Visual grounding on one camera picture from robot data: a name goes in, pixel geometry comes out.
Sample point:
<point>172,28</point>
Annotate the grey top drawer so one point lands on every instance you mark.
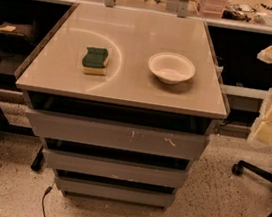
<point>116,135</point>

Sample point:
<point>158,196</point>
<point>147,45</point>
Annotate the white bowl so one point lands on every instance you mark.
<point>171,68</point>

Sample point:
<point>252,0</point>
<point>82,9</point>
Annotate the grey bottom drawer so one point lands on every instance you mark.
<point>114,193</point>

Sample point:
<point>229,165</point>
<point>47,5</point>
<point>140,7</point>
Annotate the grey drawer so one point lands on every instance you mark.
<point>114,193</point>
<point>114,169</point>
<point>116,135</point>

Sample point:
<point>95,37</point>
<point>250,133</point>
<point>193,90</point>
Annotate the green yellow sponge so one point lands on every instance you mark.
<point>95,61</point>

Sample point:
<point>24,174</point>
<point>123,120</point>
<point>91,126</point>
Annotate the grey drawer cabinet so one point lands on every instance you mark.
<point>52,79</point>

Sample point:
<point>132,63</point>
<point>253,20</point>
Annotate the pink stacked trays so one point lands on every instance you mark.
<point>211,8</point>

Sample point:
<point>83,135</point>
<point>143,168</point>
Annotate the dark bag under bench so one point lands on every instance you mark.
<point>16,37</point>

